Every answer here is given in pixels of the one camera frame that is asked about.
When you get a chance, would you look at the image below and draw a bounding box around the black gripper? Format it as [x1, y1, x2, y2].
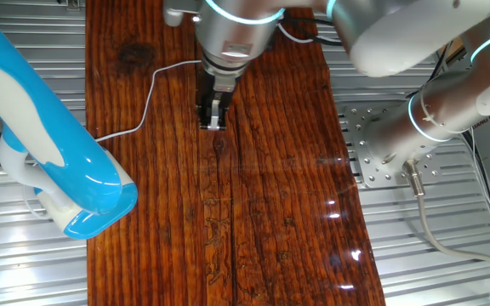
[196, 69, 236, 131]

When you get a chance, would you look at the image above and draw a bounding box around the blue and white desk lamp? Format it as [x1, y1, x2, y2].
[0, 3, 139, 241]

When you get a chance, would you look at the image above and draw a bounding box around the wood grain table mat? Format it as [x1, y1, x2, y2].
[84, 0, 386, 306]

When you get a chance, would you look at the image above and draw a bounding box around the white lamp power cable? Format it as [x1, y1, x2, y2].
[94, 23, 316, 143]

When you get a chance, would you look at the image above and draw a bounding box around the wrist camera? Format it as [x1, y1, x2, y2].
[162, 7, 185, 27]

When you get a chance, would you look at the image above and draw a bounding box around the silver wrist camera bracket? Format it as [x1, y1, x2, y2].
[162, 0, 204, 14]

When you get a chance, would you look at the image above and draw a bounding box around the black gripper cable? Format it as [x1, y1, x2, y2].
[282, 16, 345, 47]

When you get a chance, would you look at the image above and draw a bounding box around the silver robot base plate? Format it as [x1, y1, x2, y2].
[341, 104, 470, 189]

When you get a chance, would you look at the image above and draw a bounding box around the white cable tie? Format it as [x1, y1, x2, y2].
[418, 87, 470, 135]

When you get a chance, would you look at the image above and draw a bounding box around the grey robot cable with connector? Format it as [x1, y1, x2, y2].
[401, 159, 490, 278]

